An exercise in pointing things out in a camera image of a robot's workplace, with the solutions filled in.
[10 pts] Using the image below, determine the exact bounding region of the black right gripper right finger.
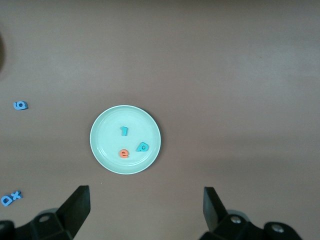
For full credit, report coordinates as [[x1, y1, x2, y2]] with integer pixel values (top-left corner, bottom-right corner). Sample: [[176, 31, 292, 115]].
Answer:
[[198, 186, 303, 240]]

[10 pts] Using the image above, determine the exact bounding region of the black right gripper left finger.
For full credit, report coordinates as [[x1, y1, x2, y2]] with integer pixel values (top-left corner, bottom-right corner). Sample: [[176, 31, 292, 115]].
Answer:
[[0, 185, 91, 240]]

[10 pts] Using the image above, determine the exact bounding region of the teal foam letter p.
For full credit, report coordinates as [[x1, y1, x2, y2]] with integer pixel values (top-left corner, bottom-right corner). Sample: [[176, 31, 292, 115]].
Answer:
[[135, 141, 149, 153]]

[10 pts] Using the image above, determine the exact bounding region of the blue foam letter D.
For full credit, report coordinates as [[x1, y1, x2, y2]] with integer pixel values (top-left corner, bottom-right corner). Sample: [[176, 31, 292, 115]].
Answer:
[[0, 194, 15, 207]]

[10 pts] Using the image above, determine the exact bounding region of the light green plate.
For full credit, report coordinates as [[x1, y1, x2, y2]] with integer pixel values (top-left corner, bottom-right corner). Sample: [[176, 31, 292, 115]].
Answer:
[[89, 104, 162, 175]]

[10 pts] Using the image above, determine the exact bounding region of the blue foam letter g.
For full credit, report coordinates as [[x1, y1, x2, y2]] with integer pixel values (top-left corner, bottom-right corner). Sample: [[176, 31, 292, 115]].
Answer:
[[13, 100, 29, 111]]

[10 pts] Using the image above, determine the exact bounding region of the brown table cover mat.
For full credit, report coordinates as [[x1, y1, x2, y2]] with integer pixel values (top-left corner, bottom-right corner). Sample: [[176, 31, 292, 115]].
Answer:
[[0, 0, 320, 240]]

